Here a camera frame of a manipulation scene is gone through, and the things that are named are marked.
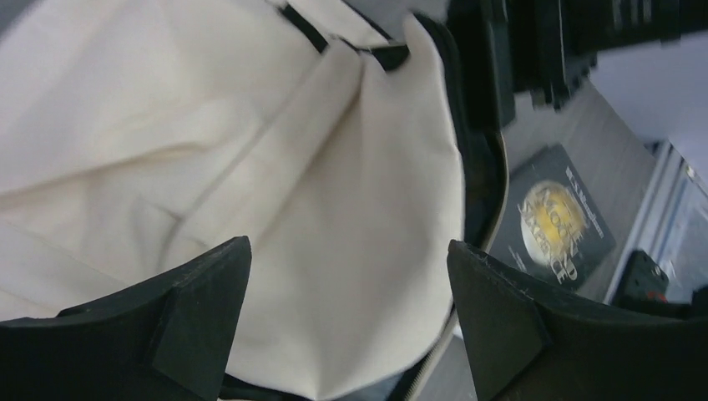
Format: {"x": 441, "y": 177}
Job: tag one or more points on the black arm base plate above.
{"x": 642, "y": 289}

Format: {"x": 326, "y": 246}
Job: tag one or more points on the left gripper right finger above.
{"x": 528, "y": 340}

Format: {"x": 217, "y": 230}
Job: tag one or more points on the cream canvas backpack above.
{"x": 136, "y": 135}

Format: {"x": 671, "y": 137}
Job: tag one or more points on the black moon cover book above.
{"x": 551, "y": 227}

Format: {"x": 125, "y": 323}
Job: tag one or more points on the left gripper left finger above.
{"x": 166, "y": 338}

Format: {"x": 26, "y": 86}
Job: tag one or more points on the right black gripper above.
{"x": 548, "y": 48}

